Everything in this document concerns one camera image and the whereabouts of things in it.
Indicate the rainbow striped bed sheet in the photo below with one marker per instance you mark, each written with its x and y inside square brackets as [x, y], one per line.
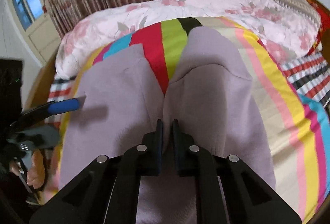
[296, 126]

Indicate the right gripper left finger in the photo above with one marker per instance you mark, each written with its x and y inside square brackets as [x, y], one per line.
[107, 190]

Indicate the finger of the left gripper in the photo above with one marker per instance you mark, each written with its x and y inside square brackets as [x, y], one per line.
[62, 106]

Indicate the plaid checkered bed sheet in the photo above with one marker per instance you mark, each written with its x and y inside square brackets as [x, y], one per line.
[309, 75]

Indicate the lilac purple pants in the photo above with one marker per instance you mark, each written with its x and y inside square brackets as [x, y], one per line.
[210, 95]

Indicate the person's left hand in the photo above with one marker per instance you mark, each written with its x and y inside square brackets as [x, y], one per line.
[35, 176]

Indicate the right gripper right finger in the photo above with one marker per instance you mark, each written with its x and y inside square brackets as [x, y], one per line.
[227, 189]

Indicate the pink floral folded quilt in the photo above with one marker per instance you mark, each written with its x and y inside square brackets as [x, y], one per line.
[287, 28]

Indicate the window with blue glass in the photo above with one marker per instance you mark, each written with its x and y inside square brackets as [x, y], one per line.
[36, 27]

